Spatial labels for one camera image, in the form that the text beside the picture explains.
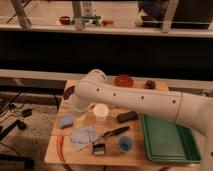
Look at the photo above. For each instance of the dark red background bowl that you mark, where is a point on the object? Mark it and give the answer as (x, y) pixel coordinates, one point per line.
(64, 20)

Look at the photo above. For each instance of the black handled metal spatula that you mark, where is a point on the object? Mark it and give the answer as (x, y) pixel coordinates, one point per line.
(99, 145)

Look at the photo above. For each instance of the orange carrot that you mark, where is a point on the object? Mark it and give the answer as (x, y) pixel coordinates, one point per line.
(59, 144)

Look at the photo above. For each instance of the blue cloth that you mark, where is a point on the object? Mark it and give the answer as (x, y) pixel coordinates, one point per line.
(82, 137)

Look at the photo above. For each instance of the orange background object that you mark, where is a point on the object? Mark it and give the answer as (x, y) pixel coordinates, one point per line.
(107, 23)

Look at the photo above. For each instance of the green background object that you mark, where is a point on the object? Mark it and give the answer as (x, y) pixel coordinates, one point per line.
(94, 20)

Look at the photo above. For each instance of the blue plastic cup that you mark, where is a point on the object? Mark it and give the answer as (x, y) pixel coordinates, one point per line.
(125, 144)

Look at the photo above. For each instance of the brown pine cone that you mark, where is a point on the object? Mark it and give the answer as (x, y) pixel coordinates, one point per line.
(150, 84)

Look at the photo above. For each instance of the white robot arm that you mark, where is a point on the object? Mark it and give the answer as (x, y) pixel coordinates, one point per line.
(185, 109)

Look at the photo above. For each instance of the blue sponge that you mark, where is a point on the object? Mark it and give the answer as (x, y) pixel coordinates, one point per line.
(66, 121)

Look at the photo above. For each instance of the black rectangular block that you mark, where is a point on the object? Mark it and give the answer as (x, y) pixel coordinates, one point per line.
(124, 117)

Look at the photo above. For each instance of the green plastic tray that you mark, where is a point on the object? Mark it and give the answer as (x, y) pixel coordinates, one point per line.
(166, 142)

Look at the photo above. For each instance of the white plastic cup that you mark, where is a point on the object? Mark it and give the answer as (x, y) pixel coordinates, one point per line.
(101, 112)

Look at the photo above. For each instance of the purple bowl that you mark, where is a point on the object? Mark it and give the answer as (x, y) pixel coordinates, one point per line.
(68, 92)

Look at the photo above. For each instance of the wooden table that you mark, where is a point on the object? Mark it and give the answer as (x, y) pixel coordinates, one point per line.
(113, 157)

